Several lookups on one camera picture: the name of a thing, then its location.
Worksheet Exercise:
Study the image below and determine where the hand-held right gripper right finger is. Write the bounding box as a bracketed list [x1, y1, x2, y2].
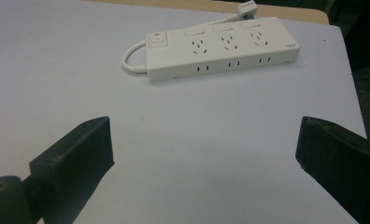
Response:
[294, 116, 370, 224]

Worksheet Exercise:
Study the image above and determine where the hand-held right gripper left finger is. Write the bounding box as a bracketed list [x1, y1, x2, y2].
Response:
[21, 116, 116, 224]

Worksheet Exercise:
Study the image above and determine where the white sheet table cover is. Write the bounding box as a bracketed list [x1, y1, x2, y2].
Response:
[0, 0, 368, 224]

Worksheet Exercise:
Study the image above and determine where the white power strip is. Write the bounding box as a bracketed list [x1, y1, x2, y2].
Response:
[145, 16, 301, 83]

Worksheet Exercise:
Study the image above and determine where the white plug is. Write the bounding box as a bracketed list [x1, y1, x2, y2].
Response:
[235, 0, 260, 21]

